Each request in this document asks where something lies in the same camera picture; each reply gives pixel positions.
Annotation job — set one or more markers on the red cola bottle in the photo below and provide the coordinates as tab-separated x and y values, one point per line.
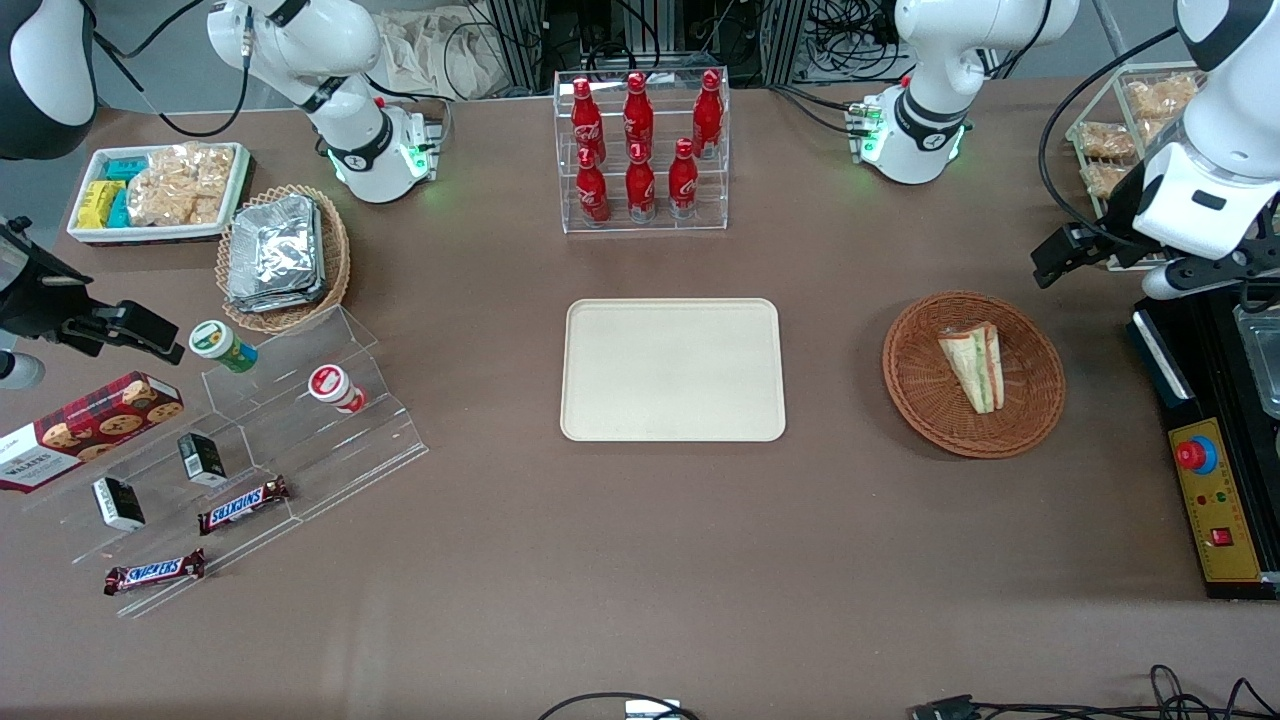
593	195
708	112
585	115
641	190
638	110
683	185

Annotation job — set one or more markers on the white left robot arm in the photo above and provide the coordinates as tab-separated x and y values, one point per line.
935	60

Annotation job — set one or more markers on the small black box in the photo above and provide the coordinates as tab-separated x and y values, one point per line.
203	458
118	503

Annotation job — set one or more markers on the black equipment rack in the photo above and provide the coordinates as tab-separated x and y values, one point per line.
640	30

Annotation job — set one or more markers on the green lidded yogurt cup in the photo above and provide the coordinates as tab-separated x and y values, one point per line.
220	345

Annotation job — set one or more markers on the tan wicker basket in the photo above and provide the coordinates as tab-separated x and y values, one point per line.
335	250

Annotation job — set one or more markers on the clear acrylic bottle rack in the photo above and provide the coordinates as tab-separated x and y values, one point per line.
645	225

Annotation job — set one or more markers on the beige cloth bag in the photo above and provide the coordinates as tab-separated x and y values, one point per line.
430	50

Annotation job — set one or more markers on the black control box yellow panel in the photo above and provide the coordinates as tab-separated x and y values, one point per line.
1215	510

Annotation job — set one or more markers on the yellow snack packet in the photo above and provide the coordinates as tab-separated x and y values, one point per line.
98	205

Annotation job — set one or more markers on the beige plastic tray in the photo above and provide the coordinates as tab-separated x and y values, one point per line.
672	370

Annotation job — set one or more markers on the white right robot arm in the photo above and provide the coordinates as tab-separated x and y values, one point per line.
300	45

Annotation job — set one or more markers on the clear bag of pastry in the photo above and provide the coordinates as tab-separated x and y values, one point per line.
1160	97
1105	140
1105	180

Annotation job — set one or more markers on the silver foil pack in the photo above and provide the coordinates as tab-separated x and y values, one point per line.
272	245
262	298

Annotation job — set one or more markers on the metal tray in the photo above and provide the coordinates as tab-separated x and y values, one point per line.
1262	360

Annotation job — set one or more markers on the small white device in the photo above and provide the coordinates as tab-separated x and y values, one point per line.
652	710

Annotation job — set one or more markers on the clear acrylic stepped stand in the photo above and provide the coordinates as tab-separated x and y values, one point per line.
300	450

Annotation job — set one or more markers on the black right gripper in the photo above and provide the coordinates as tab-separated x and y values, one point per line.
28	297

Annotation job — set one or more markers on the red tartan cookie box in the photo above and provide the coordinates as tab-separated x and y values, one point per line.
90	430

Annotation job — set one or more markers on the Snickers chocolate bar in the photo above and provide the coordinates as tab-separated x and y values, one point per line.
243	505
155	572

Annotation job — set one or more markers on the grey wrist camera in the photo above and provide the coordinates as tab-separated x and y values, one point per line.
18	370
1190	275

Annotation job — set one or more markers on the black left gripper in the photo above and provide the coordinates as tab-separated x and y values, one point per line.
1117	213

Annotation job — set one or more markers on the triangle sandwich in wrap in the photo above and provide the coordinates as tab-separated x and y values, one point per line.
975	365

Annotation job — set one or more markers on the brown wicker basket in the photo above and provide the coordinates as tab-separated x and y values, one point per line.
920	385

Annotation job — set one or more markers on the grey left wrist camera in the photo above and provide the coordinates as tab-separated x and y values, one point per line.
1190	275

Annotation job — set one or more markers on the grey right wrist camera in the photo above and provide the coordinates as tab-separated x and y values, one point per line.
18	370

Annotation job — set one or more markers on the red strawberry yogurt cup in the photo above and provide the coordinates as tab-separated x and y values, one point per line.
333	387

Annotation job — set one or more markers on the clear bag of crackers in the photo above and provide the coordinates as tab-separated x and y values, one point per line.
195	165
170	203

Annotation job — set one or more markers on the white rectangular snack tray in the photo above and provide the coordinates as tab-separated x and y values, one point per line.
85	235

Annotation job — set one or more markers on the teal snack packet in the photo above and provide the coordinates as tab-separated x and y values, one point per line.
120	208
125	168

